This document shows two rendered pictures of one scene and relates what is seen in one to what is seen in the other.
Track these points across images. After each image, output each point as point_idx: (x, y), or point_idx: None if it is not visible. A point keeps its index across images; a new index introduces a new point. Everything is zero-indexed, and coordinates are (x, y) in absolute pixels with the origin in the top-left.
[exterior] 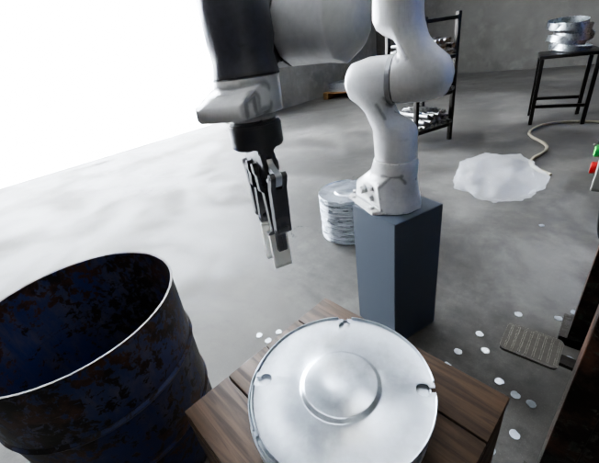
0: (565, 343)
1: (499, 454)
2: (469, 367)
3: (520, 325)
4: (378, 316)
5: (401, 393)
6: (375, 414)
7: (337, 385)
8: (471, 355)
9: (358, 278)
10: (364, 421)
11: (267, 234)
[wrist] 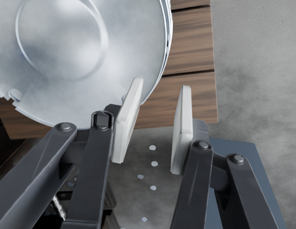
0: (107, 211)
1: None
2: (139, 155)
3: (136, 210)
4: (224, 151)
5: (21, 77)
6: (14, 41)
7: (56, 33)
8: (145, 166)
9: (265, 179)
10: (13, 27)
11: (106, 112)
